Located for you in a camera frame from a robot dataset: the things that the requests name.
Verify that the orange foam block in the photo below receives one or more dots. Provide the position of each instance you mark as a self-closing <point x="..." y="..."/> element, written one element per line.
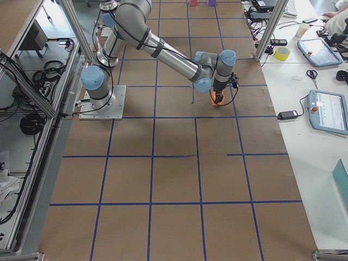
<point x="217" y="98"/>

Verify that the purple block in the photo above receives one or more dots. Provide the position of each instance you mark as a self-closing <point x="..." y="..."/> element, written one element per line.
<point x="211" y="3"/>

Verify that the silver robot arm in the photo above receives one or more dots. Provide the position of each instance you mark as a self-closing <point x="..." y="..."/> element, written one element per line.
<point x="209" y="72"/>

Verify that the grey control box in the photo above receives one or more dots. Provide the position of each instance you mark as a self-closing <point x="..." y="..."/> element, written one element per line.
<point x="35" y="40"/>

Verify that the black round object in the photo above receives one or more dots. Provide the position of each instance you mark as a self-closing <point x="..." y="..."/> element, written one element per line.
<point x="342" y="76"/>

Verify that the teach pendant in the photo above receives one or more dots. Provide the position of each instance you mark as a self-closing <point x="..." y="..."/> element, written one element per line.
<point x="327" y="111"/>
<point x="318" y="52"/>

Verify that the near teach pendant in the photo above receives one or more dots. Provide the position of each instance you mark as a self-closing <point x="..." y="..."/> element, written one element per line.
<point x="327" y="111"/>

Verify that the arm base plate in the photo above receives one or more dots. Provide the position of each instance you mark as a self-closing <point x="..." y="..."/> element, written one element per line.
<point x="108" y="108"/>

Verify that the white paper cup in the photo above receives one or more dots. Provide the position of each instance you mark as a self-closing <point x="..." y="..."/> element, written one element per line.
<point x="303" y="27"/>

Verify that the black power adapter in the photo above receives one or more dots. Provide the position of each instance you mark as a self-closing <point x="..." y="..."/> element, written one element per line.
<point x="287" y="115"/>

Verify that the aluminium frame post left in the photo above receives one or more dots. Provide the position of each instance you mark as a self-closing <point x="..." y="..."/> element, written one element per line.
<point x="70" y="13"/>

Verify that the aluminium frame post right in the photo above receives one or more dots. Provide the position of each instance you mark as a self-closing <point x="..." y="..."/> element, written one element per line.
<point x="273" y="21"/>

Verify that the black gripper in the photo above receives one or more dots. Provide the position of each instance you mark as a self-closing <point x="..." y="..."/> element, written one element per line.
<point x="218" y="89"/>

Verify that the aluminium frame post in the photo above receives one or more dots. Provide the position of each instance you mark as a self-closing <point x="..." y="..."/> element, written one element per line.
<point x="70" y="13"/>
<point x="273" y="21"/>

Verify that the yellow tape roll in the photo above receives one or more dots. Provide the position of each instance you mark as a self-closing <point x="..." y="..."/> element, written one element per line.
<point x="281" y="53"/>

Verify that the black scissors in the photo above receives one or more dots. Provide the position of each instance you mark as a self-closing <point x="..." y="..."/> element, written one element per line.
<point x="312" y="74"/>

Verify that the red block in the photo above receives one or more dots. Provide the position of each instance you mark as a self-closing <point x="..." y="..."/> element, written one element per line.
<point x="193" y="3"/>

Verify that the far teach pendant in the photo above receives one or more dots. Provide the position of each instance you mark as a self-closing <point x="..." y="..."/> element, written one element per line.
<point x="318" y="52"/>

